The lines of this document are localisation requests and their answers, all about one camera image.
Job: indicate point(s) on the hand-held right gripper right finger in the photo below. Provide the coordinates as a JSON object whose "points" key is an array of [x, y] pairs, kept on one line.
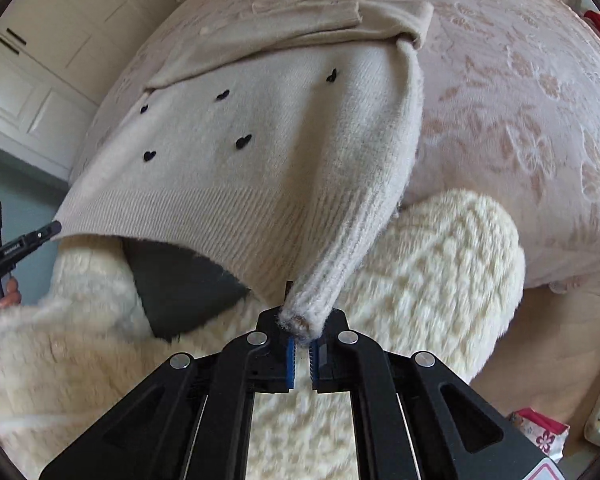
{"points": [[314, 367]]}

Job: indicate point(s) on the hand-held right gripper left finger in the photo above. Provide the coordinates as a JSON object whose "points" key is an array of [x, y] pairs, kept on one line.
{"points": [[289, 366]]}

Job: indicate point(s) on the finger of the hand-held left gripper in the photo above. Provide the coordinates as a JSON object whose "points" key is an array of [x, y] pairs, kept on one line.
{"points": [[45, 232]]}

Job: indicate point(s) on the beige sweater with black hearts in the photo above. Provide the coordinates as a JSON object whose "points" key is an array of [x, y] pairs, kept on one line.
{"points": [[280, 160]]}

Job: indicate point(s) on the person's left hand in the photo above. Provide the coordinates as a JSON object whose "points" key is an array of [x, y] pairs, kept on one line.
{"points": [[2, 302]]}

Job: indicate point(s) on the person's dark grey shirt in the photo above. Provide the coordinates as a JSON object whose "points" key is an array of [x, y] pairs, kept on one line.
{"points": [[180, 285]]}

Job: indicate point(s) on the person's white fleece jacket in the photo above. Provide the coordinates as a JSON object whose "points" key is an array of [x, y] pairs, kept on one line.
{"points": [[430, 280]]}

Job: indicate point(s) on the white wardrobe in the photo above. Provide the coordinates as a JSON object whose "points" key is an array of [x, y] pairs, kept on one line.
{"points": [[55, 35]]}

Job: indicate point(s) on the floral gift bag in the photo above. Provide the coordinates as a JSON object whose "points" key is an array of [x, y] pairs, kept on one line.
{"points": [[540, 432]]}

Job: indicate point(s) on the pink floral bedspread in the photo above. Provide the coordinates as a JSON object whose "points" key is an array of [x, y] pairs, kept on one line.
{"points": [[505, 110]]}

